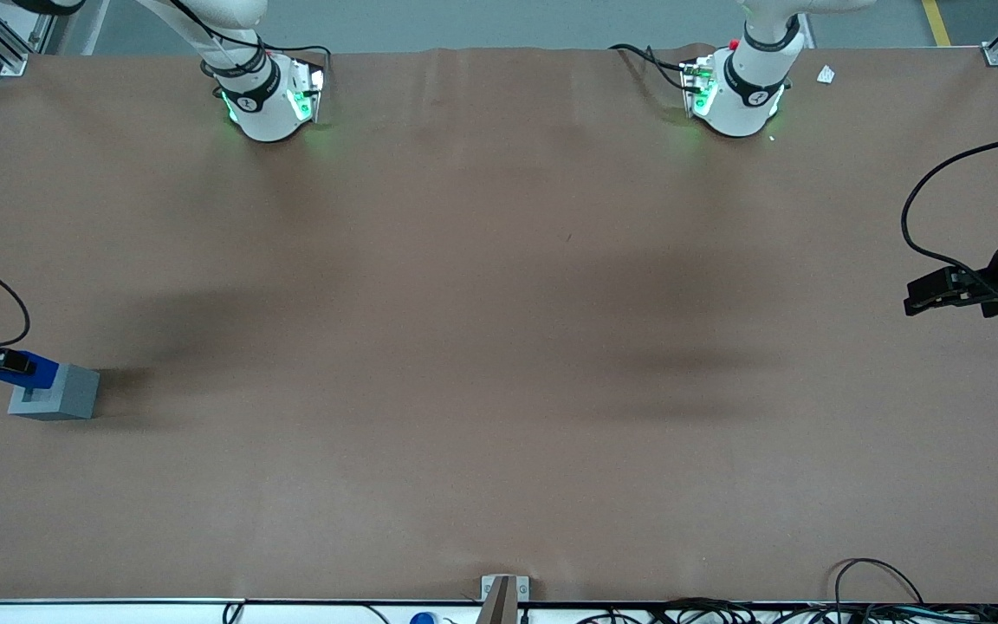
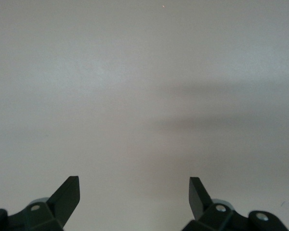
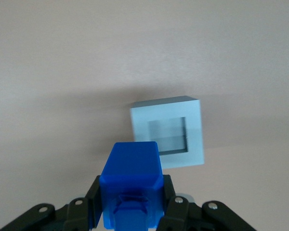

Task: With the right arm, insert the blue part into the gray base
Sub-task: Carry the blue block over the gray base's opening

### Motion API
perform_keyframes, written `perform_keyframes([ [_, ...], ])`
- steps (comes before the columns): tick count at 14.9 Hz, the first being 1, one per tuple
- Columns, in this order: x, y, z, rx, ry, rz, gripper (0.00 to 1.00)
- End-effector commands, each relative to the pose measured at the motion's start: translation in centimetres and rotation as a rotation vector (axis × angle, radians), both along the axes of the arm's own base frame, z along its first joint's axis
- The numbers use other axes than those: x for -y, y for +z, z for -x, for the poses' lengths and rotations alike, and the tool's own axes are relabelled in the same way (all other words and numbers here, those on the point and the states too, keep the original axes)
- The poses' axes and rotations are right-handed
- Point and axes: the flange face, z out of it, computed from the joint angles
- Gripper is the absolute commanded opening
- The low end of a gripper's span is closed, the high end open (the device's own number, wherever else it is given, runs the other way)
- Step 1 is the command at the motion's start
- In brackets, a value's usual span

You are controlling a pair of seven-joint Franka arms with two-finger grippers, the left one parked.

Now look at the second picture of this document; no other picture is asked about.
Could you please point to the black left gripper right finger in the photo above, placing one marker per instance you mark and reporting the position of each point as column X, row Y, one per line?
column 197, row 199

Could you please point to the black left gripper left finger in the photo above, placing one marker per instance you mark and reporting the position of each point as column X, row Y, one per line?
column 62, row 199

